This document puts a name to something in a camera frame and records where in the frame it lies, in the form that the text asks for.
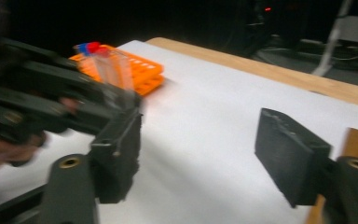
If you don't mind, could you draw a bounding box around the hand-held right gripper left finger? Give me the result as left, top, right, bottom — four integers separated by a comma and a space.
89, 106, 144, 205

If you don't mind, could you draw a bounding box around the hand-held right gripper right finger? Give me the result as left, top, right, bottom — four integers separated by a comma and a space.
254, 107, 333, 209

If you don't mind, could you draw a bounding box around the red-capped clear test tube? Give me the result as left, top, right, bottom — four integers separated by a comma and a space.
96, 46, 135, 91
86, 40, 119, 88

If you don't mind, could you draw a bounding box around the orange test tube rack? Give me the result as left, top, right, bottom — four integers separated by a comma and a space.
68, 44, 166, 97

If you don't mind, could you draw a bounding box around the blue-capped clear test tube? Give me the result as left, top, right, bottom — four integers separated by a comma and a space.
73, 42, 100, 82

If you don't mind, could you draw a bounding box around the grey metal stand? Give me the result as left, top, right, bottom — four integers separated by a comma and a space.
310, 0, 353, 77

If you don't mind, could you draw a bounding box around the grey cable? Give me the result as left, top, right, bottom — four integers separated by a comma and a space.
251, 46, 358, 64

